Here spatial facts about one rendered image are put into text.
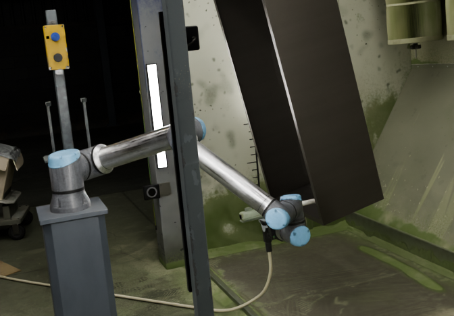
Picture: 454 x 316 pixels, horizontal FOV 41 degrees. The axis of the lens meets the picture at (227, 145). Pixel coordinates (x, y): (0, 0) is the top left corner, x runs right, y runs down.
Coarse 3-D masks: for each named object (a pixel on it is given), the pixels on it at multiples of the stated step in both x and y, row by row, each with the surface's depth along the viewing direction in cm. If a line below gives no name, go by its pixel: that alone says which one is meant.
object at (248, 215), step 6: (306, 204) 295; (246, 210) 284; (252, 210) 285; (246, 216) 282; (252, 216) 283; (258, 216) 285; (264, 234) 288; (264, 240) 289; (270, 240) 288; (270, 246) 288
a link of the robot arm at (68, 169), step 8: (56, 152) 289; (64, 152) 287; (72, 152) 285; (48, 160) 284; (56, 160) 280; (64, 160) 280; (72, 160) 282; (80, 160) 287; (88, 160) 292; (56, 168) 280; (64, 168) 280; (72, 168) 282; (80, 168) 286; (88, 168) 291; (56, 176) 281; (64, 176) 281; (72, 176) 282; (80, 176) 286; (88, 176) 293; (56, 184) 282; (64, 184) 281; (72, 184) 282; (80, 184) 286
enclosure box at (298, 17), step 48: (240, 0) 323; (288, 0) 268; (336, 0) 276; (240, 48) 326; (288, 48) 270; (336, 48) 279; (288, 96) 274; (336, 96) 282; (288, 144) 343; (336, 144) 285; (288, 192) 346; (336, 192) 288
